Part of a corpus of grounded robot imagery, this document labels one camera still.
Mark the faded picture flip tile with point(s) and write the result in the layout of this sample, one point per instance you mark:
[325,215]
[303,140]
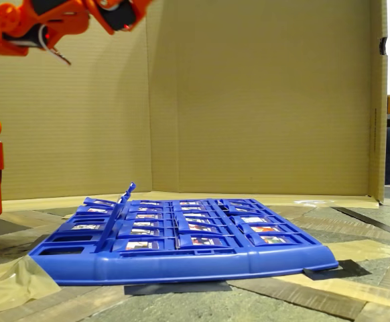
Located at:
[106,238]
[141,245]

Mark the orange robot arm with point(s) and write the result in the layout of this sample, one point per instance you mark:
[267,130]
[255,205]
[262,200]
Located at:
[67,23]

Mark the claw character flip tile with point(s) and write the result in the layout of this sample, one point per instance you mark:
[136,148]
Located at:
[190,203]

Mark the Madame Vine flip tile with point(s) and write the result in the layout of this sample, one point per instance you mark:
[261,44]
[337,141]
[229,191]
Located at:
[191,208]

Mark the Ice Light flip tile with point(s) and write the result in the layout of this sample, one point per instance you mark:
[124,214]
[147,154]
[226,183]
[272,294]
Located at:
[194,215]

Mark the Thundershock flip tile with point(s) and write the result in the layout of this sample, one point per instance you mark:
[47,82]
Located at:
[196,221]

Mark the Beast Tamer character card tile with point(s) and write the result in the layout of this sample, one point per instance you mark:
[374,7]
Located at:
[149,203]

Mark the Safeguard flip tile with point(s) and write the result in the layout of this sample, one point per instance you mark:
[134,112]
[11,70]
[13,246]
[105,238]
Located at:
[200,228]

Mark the green villain flip tile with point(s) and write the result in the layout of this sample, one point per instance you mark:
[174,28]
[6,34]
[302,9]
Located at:
[242,210]

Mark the Zap character card tile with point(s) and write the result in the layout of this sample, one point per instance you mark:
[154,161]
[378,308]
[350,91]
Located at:
[146,209]

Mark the red character card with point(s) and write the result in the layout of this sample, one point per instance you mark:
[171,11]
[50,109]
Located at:
[121,209]
[131,188]

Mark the Eric Eagle character card tile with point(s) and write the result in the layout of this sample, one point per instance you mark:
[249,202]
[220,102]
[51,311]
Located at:
[148,216]

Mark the Atlantia character card tile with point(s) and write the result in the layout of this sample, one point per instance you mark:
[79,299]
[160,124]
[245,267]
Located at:
[145,224]

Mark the Ultrasonic flip tile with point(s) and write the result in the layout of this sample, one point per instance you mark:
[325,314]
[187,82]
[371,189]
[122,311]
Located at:
[206,241]

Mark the Mr Mist flip tile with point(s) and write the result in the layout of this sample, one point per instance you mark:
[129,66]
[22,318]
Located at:
[253,220]

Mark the Sir Stretch character card tile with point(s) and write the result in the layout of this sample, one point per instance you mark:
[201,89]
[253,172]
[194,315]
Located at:
[140,231]

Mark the Bubbles character flip tile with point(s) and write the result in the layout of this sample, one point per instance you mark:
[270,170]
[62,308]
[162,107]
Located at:
[265,229]

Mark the Stupendous flip tile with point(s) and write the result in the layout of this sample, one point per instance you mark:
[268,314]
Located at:
[99,202]

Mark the blue guess who game board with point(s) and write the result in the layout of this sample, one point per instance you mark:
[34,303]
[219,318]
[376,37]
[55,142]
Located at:
[181,268]

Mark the Dr Ion flip tile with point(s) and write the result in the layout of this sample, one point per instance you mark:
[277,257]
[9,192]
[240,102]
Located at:
[96,210]

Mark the Swamp character flip tile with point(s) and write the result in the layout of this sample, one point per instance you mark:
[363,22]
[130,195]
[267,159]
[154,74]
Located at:
[273,239]

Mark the Blasteroid flip tile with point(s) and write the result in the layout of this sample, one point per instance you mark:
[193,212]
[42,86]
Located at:
[84,227]

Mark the cardboard box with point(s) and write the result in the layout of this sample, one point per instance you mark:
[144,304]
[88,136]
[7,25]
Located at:
[198,195]

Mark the long black tape strip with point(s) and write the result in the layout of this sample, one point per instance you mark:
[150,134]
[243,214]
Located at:
[376,224]

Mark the flat brown tape patch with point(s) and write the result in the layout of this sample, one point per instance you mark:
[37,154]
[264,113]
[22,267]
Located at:
[366,250]

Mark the crumpled brown tape patch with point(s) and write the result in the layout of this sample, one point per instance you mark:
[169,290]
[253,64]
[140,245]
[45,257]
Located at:
[7,285]

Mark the brown cardboard box wall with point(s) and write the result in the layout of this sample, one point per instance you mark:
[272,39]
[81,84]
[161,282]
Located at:
[248,100]

